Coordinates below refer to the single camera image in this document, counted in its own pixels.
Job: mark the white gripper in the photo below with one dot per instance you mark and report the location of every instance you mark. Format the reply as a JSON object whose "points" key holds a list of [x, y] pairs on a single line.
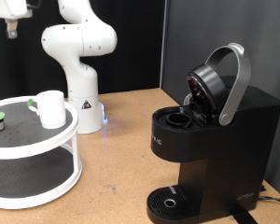
{"points": [[9, 7]]}

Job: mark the black Keurig coffee machine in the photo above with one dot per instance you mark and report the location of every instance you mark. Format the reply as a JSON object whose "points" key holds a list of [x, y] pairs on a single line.
{"points": [[227, 149]]}

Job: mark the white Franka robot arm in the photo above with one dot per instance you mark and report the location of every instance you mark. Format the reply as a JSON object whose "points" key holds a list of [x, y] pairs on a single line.
{"points": [[81, 40]]}

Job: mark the white mug with green mark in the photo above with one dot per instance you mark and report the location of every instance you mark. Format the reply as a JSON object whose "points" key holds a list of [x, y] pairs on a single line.
{"points": [[53, 112]]}

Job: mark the white two-tier turntable shelf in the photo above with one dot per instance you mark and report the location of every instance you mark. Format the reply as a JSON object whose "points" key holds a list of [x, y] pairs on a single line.
{"points": [[21, 152]]}

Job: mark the black curtain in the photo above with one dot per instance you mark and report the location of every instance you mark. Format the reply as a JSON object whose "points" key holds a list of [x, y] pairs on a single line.
{"points": [[137, 46]]}

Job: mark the gray partition panel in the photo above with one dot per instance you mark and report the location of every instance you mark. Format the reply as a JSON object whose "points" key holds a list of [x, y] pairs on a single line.
{"points": [[208, 25]]}

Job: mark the black tape strip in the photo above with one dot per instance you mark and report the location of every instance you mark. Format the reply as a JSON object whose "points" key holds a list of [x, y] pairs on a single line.
{"points": [[242, 216]]}

